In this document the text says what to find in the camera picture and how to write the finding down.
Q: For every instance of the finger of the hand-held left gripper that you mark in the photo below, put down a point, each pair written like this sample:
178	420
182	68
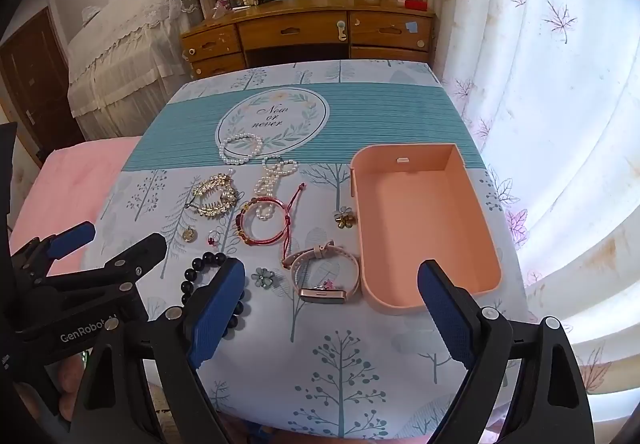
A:
75	236
145	249

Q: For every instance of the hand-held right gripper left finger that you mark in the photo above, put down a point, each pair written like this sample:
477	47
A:
220	304

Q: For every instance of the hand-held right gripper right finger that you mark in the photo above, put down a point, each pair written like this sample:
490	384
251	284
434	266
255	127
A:
445	309

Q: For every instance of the gold round pendant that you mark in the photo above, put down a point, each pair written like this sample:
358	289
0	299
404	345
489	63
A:
187	234

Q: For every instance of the green flower brooch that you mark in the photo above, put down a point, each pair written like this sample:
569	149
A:
262	277

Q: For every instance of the pink plastic box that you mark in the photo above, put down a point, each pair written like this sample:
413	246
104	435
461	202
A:
425	224

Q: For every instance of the gold leaf hair clip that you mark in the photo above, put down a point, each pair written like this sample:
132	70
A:
220	196

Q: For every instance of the person's left hand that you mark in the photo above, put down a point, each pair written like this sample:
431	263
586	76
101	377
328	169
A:
67	384

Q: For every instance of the pink blanket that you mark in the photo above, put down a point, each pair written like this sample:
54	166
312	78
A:
75	174

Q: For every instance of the brown wooden door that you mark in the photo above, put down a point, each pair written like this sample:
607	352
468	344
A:
35	74

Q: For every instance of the white lace furniture cover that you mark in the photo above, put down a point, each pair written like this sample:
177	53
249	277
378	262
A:
125	49

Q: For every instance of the white leaf print curtain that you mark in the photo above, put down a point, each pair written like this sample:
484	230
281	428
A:
550	124

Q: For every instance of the wooden desk with drawers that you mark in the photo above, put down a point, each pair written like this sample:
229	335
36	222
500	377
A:
300	6

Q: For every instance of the white drawer hook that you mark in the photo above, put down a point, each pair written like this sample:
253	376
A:
342	30

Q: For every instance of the small red box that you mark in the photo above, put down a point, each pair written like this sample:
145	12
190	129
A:
415	5

